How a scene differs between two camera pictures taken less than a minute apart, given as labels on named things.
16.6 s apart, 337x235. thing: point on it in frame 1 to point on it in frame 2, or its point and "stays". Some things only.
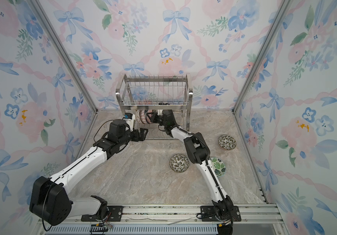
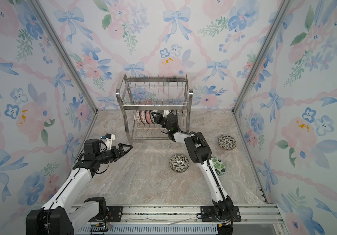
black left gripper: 142,135 to 116,155
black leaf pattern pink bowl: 227,142 stays
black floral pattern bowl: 149,116 stays
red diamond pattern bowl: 142,116 stays
